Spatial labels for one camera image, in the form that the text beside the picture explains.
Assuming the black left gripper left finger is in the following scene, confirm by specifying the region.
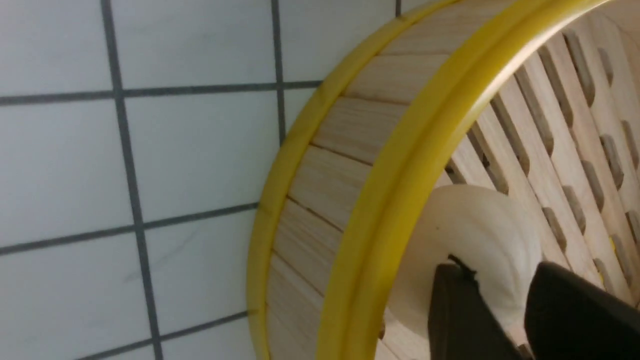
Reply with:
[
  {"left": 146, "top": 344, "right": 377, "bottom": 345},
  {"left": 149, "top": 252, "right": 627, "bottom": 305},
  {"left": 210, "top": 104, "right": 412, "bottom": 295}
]
[{"left": 428, "top": 255, "right": 522, "bottom": 360}]

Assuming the white bun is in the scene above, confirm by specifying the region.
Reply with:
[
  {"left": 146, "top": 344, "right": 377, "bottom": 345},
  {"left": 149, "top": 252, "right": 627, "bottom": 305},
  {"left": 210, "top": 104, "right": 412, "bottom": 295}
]
[{"left": 387, "top": 184, "right": 543, "bottom": 338}]

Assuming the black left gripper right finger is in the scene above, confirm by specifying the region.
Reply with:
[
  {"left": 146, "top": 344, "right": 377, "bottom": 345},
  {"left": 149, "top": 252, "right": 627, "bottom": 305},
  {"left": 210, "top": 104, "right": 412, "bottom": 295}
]
[{"left": 525, "top": 261, "right": 640, "bottom": 360}]

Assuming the white grid tablecloth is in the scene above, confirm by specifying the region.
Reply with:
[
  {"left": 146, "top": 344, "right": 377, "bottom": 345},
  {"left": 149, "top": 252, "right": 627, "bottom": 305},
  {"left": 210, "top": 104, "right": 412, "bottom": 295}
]
[{"left": 0, "top": 0, "right": 422, "bottom": 360}]

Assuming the bamboo steamer tray yellow rim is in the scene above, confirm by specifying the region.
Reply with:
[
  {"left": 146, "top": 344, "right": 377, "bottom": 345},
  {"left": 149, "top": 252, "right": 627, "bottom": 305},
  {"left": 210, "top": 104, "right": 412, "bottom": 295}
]
[{"left": 246, "top": 0, "right": 639, "bottom": 360}]

